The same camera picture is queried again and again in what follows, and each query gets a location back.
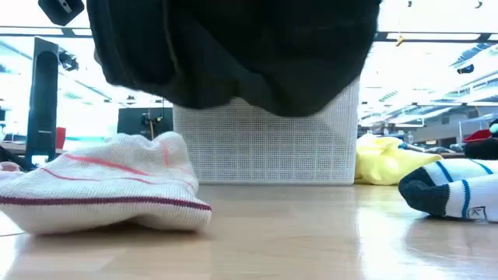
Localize dark blue denim jeans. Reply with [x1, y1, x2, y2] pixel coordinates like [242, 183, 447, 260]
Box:
[86, 0, 383, 117]

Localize yellow garment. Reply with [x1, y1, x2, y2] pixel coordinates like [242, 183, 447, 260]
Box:
[354, 132, 444, 186]

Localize white pink-striped sock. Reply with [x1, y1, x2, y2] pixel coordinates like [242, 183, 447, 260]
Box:
[0, 131, 213, 236]

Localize white blue-striped sock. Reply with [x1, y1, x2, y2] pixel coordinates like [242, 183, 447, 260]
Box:
[398, 166, 498, 223]
[423, 158, 498, 187]

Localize maroon garment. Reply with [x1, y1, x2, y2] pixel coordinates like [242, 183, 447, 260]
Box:
[462, 129, 498, 160]

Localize pink garment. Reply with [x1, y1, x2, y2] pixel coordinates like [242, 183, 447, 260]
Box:
[0, 161, 23, 175]

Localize white plastic laundry basket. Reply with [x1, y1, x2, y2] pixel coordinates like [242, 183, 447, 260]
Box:
[173, 79, 361, 187]

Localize red container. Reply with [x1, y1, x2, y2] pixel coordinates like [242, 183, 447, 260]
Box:
[55, 127, 68, 151]

